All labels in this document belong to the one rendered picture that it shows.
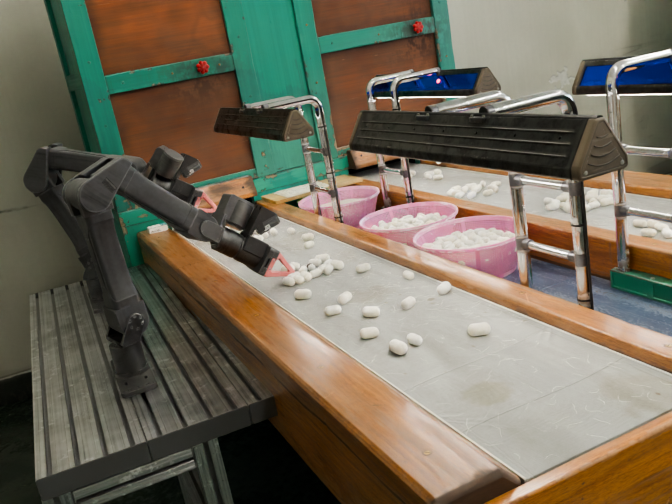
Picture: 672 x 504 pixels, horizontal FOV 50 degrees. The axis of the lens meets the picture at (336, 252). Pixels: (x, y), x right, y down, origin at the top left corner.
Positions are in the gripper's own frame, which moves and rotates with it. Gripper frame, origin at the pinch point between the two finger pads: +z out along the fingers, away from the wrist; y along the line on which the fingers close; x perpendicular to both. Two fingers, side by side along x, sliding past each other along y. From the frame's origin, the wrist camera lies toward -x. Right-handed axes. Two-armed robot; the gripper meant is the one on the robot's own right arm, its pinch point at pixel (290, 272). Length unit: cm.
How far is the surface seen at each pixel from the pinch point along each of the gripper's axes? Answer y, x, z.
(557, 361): -73, -8, 12
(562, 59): 167, -163, 165
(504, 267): -24.4, -22.5, 35.6
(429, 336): -51, -2, 6
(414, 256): -17.2, -15.6, 17.5
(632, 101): 166, -169, 222
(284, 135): 10.0, -28.3, -12.7
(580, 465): -95, 2, 1
